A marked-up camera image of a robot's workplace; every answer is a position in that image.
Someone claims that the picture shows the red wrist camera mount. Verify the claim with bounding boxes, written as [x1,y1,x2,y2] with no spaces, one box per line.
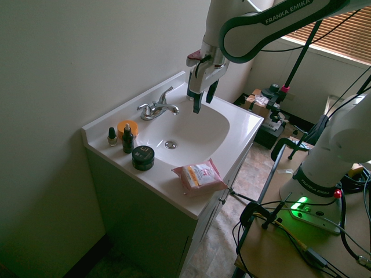
[185,49,202,68]

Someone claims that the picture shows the dark dropper bottle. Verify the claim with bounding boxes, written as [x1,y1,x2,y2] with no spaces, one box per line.
[121,123,135,154]

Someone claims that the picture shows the black equipment case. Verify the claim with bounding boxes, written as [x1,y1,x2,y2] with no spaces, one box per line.
[253,121,286,150]

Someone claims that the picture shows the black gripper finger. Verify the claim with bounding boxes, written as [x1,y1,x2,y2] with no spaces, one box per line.
[205,79,220,104]
[192,93,202,115]

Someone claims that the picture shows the chrome sink faucet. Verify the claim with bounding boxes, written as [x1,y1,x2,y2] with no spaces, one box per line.
[136,86,180,121]

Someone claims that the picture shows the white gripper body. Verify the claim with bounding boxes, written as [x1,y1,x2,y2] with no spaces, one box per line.
[187,59,228,100]

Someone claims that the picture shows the cardboard box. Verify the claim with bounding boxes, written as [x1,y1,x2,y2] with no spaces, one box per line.
[242,88,273,117]

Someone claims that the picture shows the dark round cosmetic jar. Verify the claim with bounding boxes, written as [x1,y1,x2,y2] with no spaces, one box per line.
[132,145,155,171]

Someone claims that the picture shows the white vanity sink top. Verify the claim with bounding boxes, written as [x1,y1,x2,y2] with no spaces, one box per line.
[81,70,265,220]

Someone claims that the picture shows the white vanity cabinet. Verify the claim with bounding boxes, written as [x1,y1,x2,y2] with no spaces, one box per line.
[85,141,253,278]

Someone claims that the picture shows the pink wet wipes pack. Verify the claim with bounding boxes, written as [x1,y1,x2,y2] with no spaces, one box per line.
[171,158,228,198]

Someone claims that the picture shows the black camera stand pole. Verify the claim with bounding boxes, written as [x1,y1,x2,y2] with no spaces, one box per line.
[280,19,323,94]

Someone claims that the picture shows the black cable bundle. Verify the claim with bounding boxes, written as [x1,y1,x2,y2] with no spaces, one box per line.
[337,164,371,264]

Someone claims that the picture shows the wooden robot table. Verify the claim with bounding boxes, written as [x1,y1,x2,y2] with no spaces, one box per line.
[234,144,371,278]

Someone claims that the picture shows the yellow cable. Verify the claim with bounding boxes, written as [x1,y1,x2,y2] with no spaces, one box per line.
[252,213,308,251]

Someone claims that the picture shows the orange lidded jar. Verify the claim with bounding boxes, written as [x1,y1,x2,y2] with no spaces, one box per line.
[117,120,139,138]

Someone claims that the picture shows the small nail polish bottle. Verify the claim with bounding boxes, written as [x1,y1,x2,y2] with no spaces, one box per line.
[107,127,117,148]

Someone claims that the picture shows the wooden window blinds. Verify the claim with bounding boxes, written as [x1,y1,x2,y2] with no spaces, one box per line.
[280,5,371,65]

